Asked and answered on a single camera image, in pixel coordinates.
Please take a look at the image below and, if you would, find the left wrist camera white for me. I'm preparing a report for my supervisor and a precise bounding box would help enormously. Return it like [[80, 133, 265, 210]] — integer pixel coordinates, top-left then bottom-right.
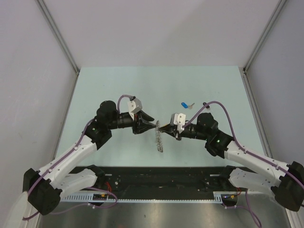
[[127, 96, 143, 119]]

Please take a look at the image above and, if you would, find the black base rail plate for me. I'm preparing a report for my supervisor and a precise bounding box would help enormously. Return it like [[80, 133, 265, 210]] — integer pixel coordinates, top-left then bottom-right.
[[101, 167, 238, 191]]

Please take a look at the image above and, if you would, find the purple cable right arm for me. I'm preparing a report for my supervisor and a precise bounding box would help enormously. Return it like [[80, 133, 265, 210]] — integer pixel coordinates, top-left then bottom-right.
[[184, 101, 304, 207]]

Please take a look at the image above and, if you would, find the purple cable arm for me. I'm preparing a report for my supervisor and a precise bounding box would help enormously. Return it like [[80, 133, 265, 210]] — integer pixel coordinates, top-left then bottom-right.
[[22, 94, 133, 220], [184, 101, 304, 207]]

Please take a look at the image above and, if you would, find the right aluminium frame post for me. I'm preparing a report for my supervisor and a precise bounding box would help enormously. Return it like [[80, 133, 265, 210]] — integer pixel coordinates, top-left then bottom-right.
[[242, 0, 288, 74]]

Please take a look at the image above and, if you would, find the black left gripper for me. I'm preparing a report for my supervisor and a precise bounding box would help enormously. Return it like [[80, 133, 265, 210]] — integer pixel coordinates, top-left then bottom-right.
[[107, 110, 156, 134]]

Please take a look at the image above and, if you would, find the grey slotted cable duct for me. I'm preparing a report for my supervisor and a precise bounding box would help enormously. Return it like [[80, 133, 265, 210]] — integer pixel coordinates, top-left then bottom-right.
[[60, 191, 223, 204]]

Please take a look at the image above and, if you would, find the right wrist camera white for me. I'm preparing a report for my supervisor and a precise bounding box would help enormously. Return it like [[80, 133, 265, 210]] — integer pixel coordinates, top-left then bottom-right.
[[170, 113, 186, 133]]

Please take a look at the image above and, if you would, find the aluminium frame post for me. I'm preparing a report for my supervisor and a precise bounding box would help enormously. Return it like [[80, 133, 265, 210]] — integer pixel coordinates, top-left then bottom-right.
[[242, 0, 288, 74], [35, 0, 80, 75]]

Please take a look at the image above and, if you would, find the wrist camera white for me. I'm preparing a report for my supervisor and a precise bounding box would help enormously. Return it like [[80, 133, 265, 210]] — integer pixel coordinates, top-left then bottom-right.
[[170, 113, 186, 133], [127, 96, 143, 119]]

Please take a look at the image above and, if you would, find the left aluminium frame post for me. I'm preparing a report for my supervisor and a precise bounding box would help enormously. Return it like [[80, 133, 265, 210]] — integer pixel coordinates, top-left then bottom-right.
[[35, 0, 80, 75]]

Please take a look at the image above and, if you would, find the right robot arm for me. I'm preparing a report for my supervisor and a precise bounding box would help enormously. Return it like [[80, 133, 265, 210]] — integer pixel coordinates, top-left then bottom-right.
[[159, 113, 304, 212]]

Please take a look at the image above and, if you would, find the steel disc with key rings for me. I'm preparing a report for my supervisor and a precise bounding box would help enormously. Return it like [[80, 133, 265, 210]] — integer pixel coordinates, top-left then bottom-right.
[[155, 120, 163, 153]]

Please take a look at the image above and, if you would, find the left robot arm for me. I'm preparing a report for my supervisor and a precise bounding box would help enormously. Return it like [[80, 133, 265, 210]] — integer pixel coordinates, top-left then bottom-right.
[[23, 97, 156, 215]]

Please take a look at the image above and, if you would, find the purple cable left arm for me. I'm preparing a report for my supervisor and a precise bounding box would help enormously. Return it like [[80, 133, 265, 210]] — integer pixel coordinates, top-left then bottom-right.
[[22, 94, 133, 220]]

